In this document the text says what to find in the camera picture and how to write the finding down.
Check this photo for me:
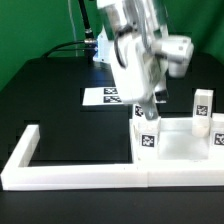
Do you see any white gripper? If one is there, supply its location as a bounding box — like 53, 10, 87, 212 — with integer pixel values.
110, 35, 194, 120

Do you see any white square tabletop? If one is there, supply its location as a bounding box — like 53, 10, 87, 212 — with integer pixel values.
130, 118, 224, 164

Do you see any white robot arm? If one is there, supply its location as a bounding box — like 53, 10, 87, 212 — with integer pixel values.
97, 0, 194, 120

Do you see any white AprilTag marker sheet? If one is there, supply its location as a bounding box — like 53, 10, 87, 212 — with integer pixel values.
82, 86, 168, 106

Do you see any white L-shaped obstacle fixture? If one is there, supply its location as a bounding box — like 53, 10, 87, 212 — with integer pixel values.
1, 125, 224, 191

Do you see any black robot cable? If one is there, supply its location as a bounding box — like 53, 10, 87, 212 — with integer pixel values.
41, 0, 98, 58

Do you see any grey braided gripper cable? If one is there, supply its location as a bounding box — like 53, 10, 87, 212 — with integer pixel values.
133, 0, 158, 54

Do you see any thin white cable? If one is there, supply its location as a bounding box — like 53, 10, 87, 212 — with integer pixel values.
67, 0, 78, 57

